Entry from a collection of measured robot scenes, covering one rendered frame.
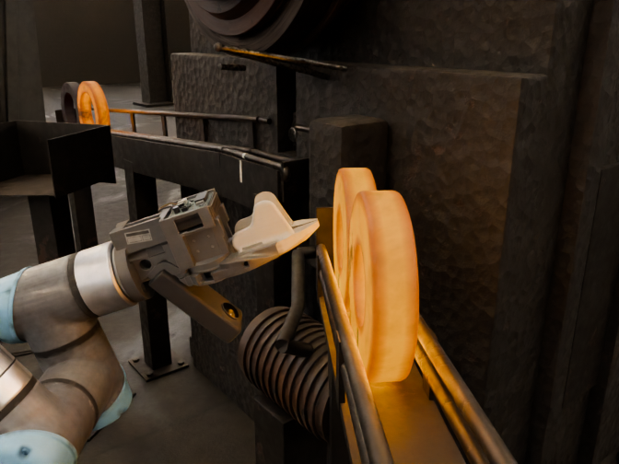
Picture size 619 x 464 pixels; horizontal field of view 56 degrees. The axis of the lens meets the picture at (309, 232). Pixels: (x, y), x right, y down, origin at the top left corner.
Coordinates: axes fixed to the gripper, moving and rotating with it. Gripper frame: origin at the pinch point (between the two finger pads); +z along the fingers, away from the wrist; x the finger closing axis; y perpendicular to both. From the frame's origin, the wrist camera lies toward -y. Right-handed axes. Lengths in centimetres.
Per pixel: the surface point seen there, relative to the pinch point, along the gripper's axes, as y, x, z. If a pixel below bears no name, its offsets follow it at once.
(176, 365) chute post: -57, 89, -54
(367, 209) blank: 6.5, -18.0, 5.8
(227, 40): 22, 47, -5
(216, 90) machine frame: 13, 71, -13
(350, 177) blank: 4.9, -1.9, 5.9
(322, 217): -1.6, 8.1, 1.6
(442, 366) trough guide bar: -3.2, -25.9, 7.1
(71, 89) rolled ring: 24, 130, -64
